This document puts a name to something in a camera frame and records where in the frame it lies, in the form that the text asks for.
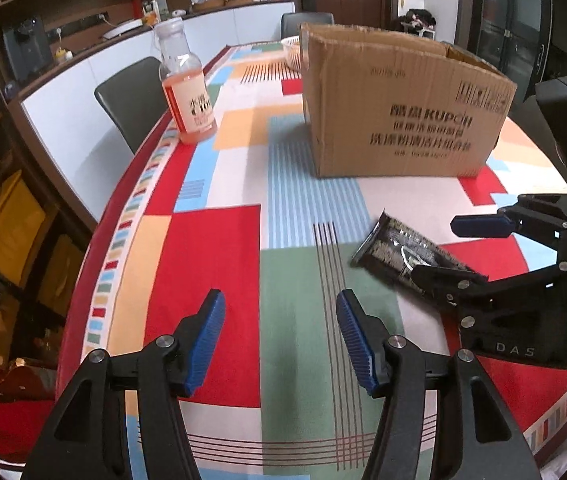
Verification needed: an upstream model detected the white plastic basket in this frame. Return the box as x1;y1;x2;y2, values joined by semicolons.
282;35;305;70

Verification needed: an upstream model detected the white round appliance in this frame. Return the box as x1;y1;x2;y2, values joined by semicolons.
102;19;144;40

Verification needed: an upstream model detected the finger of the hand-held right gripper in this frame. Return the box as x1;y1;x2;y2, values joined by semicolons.
451;194;567;241
411;265;559;311

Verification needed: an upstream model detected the white sideboard cabinet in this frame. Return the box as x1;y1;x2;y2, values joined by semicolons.
18;0;297;221

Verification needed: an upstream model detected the dark grey chair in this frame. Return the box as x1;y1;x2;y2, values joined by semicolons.
94;56;164;156
280;11;335;40

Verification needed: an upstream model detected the brown cardboard box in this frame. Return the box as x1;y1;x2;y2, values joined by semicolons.
299;22;518;179

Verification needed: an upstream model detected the black snack packet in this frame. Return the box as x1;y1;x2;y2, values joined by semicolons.
351;211;489;301

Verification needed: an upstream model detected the orange drink bottle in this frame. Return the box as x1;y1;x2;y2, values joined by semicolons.
155;16;218;146

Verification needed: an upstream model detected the yellow bag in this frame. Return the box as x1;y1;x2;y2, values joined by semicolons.
0;170;47;286
38;232;84;316

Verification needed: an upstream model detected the black countertop appliance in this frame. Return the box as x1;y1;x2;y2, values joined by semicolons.
2;15;54;73

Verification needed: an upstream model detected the glass door cabinet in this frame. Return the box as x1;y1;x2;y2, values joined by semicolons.
468;0;564;81

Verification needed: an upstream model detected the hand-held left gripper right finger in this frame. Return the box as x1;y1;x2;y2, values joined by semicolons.
336;289;531;480

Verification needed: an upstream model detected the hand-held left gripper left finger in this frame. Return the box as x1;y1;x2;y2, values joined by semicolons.
34;289;227;480

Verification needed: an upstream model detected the black bag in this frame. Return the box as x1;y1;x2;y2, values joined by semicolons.
398;9;437;33

